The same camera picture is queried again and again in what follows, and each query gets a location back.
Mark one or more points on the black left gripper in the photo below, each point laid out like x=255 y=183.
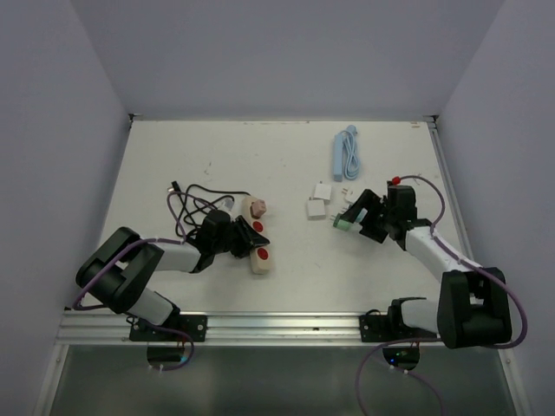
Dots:
x=248 y=237

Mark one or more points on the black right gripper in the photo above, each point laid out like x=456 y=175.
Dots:
x=371 y=202

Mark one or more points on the beige power strip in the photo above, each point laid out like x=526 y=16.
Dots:
x=261 y=259

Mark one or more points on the pink charger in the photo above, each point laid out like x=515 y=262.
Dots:
x=257 y=208

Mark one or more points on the green plug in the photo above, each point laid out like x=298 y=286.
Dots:
x=344 y=221

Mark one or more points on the white plug adapter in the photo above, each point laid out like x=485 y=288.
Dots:
x=350 y=195

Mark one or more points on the teal usb charger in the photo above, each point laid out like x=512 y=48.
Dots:
x=361 y=215

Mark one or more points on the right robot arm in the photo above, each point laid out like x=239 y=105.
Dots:
x=472 y=308

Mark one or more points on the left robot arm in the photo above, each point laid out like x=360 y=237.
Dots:
x=117 y=274

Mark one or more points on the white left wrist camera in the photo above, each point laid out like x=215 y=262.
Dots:
x=226 y=204

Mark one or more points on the aluminium front rail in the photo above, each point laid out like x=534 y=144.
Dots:
x=220 y=329

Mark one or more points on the aluminium rail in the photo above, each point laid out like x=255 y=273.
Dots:
x=449 y=186
x=220 y=329

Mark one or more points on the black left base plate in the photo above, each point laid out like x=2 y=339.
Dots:
x=193 y=325

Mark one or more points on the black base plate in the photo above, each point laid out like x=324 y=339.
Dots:
x=193 y=325
x=377 y=326

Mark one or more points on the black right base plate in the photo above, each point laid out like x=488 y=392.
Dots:
x=377 y=326

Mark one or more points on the aluminium right side rail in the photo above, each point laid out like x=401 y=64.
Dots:
x=449 y=186

